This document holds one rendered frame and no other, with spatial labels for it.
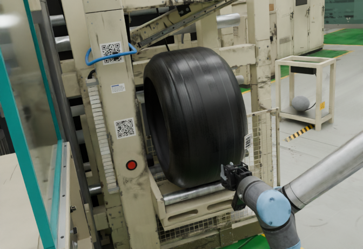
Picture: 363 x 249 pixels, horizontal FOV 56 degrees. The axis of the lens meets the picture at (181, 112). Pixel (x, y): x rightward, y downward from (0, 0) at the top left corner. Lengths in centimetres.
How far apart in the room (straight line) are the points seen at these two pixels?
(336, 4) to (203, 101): 1239
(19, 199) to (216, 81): 73
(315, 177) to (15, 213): 82
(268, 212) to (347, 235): 177
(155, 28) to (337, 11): 1200
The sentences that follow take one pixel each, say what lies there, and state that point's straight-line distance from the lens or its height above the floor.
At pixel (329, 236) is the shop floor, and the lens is 270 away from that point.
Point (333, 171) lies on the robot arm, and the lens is 111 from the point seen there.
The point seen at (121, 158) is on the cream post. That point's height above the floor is 110.
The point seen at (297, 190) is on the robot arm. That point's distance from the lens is 115.
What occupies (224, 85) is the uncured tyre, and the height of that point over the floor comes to 136.
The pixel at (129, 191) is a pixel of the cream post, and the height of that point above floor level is 95.
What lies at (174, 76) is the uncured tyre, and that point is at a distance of 122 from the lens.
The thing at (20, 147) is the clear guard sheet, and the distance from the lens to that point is 60.
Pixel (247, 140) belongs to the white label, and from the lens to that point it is 129.
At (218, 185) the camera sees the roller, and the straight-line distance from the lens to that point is 146.
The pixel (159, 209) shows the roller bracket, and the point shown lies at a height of 90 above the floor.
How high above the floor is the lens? 168
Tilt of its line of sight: 19 degrees down
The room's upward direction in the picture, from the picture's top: 7 degrees counter-clockwise
